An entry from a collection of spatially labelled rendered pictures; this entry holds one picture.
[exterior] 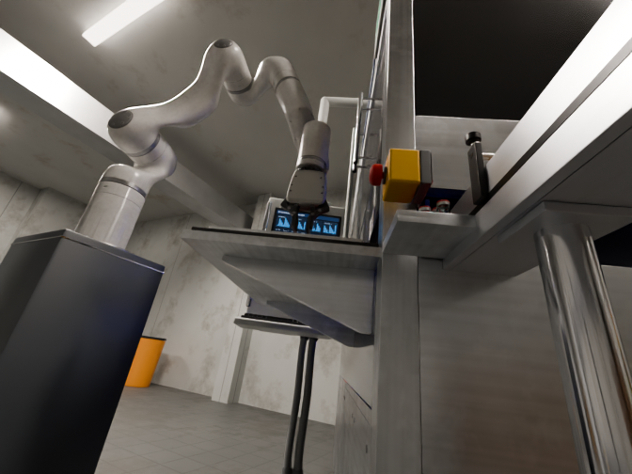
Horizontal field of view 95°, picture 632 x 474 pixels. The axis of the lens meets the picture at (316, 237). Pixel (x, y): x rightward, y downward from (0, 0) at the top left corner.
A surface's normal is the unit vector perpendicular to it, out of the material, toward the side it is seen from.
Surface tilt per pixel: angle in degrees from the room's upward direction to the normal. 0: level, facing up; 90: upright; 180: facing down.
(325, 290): 90
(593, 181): 180
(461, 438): 90
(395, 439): 90
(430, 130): 90
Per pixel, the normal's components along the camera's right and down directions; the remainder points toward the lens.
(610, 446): -0.66, -0.37
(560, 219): -0.12, 0.91
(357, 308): -0.04, -0.40
